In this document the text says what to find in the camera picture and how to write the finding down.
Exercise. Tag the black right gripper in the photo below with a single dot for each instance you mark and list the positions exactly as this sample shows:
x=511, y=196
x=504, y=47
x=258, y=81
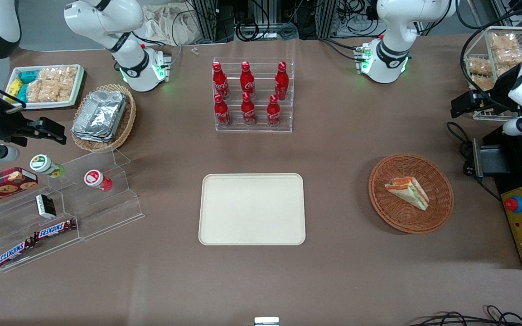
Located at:
x=7, y=126

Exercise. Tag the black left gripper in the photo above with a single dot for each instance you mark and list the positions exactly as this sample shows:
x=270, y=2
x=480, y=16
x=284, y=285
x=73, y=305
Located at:
x=500, y=93

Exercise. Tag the triangular sandwich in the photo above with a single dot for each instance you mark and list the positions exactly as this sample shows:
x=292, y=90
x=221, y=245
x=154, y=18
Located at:
x=408, y=191

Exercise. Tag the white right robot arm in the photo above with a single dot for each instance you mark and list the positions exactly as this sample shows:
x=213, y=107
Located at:
x=130, y=68

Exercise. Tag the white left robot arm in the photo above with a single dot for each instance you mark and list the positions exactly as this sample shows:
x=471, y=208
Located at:
x=390, y=59

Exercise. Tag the white rectangular snack tray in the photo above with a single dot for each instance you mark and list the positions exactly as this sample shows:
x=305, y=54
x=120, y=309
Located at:
x=43, y=105

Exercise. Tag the light oval wicker basket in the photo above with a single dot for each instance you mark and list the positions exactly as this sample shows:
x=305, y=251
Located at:
x=127, y=117

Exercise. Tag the brown round wicker basket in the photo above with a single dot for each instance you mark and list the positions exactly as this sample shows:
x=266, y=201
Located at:
x=406, y=217

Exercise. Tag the cream plastic tray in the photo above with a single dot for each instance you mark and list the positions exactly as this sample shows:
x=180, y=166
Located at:
x=252, y=209

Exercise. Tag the bagged fried snack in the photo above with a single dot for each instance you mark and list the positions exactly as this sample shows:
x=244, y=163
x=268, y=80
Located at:
x=478, y=66
x=485, y=82
x=503, y=41
x=508, y=57

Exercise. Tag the green lidded drink bottle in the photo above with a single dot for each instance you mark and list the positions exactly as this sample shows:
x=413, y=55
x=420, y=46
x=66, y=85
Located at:
x=45, y=165

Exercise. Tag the clear rice cracker bag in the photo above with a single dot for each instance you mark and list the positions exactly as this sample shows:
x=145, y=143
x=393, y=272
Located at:
x=67, y=81
x=39, y=88

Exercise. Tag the teal snack pack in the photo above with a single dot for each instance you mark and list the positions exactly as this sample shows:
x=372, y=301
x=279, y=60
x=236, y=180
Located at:
x=22, y=93
x=28, y=76

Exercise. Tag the stacked aluminium foil containers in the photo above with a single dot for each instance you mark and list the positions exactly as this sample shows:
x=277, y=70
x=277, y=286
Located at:
x=100, y=115

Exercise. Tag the yellow snack pack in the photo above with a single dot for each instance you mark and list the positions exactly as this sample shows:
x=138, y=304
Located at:
x=14, y=84

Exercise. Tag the red lidded drink bottle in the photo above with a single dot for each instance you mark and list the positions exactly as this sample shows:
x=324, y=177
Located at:
x=98, y=179

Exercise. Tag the red cookie box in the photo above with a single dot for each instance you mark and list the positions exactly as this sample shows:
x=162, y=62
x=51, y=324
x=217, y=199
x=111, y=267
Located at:
x=2, y=184

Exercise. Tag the small black box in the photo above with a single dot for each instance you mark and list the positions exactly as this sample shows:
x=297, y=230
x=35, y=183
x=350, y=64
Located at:
x=45, y=206

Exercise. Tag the black sealing machine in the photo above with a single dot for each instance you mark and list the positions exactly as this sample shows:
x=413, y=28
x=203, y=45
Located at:
x=519, y=158

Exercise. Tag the clear acrylic stepped shelf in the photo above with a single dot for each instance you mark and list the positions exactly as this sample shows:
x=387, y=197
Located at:
x=107, y=213

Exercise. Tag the Snickers chocolate bar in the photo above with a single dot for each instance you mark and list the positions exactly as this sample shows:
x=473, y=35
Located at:
x=55, y=229
x=14, y=252

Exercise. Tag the red emergency stop button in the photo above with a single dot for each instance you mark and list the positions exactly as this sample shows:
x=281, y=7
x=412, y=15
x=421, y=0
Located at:
x=513, y=204

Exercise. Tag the white cloth bag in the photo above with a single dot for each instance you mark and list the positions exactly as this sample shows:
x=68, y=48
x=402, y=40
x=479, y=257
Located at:
x=170, y=25

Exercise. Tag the small clear clip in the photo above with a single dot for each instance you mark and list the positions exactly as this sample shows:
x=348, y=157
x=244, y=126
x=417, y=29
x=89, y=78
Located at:
x=194, y=50

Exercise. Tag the red cola bottle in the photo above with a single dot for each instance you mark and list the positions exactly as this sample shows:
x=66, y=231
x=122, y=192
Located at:
x=248, y=111
x=273, y=113
x=247, y=81
x=221, y=112
x=219, y=82
x=281, y=82

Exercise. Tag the clear acrylic bottle rack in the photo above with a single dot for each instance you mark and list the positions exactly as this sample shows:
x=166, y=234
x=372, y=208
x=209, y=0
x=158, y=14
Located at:
x=254, y=124

